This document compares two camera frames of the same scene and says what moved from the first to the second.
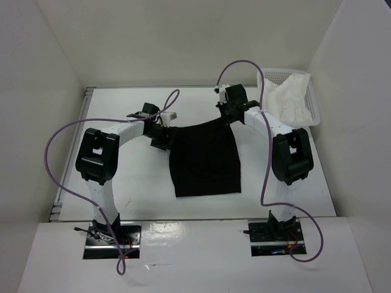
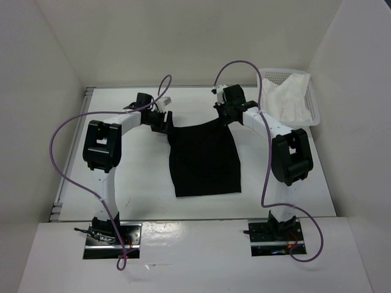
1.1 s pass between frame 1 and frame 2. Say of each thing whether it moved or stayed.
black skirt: stayed
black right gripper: stayed
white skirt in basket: stayed
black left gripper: moved
